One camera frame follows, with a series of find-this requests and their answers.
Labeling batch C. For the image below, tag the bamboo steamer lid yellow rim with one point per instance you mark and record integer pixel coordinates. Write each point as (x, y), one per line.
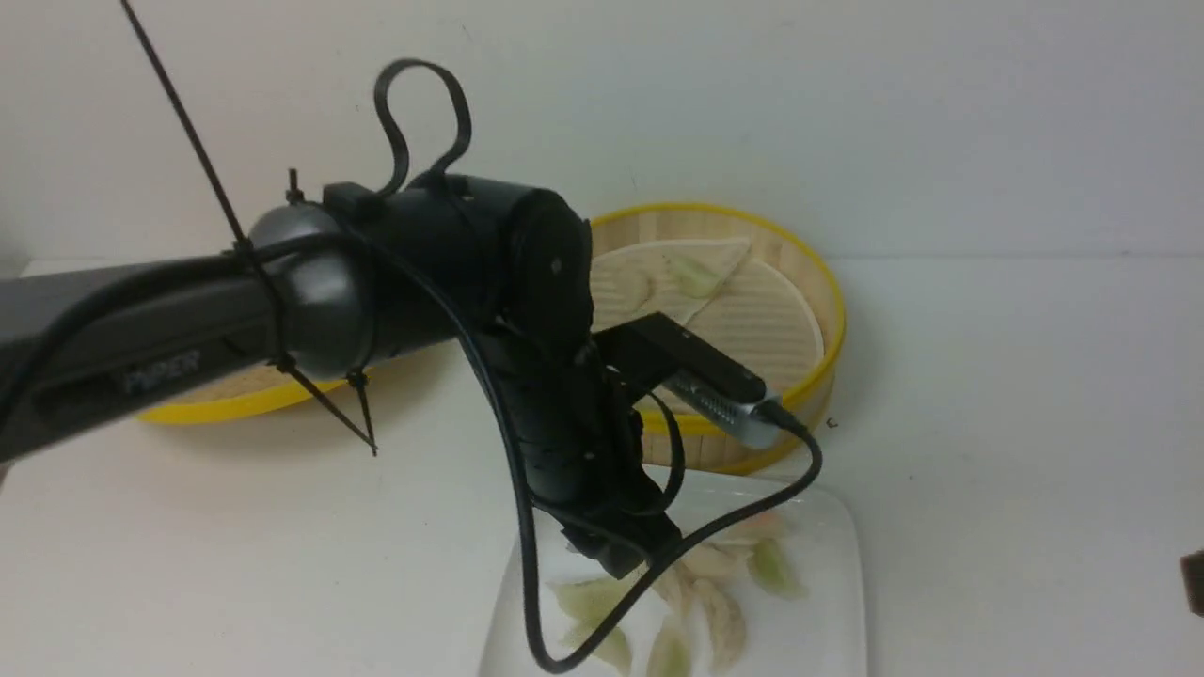
(245, 394)

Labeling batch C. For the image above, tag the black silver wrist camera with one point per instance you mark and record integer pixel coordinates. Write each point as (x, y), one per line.
(655, 352)

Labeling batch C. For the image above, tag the green dumpling beside pink one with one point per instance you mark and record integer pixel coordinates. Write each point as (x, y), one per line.
(771, 569)

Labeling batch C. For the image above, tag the green dumpling plate lower left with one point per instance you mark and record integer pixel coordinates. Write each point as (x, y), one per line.
(613, 650)

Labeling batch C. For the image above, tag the white square plate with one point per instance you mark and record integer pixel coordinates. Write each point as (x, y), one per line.
(819, 633)

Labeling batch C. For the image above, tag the white dumpling plate middle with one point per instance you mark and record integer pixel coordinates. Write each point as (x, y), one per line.
(675, 587)

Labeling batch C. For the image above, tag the pink dumpling on plate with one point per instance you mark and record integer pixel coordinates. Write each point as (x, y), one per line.
(763, 526)

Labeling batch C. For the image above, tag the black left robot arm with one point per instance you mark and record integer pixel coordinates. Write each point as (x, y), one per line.
(329, 290)

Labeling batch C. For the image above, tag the white steamer liner cloth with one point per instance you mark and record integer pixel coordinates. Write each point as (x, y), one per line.
(720, 291)

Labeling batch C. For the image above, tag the bamboo steamer basket yellow rim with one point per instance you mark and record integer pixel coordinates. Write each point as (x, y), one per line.
(774, 245)

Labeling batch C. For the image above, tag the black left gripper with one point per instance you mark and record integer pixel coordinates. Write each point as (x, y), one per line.
(581, 445)

